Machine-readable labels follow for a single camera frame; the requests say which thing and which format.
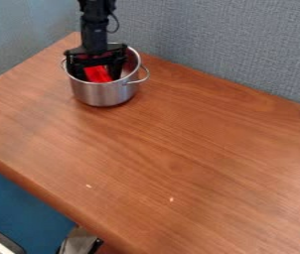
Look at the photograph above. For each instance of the grey metal bracket under table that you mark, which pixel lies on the grey metal bracket under table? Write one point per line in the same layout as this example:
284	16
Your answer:
79	242

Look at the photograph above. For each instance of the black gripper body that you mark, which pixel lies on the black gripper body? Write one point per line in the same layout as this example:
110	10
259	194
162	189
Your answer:
96	51

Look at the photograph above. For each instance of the stainless steel pot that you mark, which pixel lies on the stainless steel pot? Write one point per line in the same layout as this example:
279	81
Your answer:
116	92

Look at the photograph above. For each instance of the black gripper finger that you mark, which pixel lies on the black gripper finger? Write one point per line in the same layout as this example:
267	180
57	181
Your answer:
116	68
77	71

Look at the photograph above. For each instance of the red star-shaped block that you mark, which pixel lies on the red star-shaped block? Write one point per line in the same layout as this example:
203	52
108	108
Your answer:
90	68

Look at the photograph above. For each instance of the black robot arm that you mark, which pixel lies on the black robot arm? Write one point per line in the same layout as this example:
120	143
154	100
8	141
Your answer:
96	10

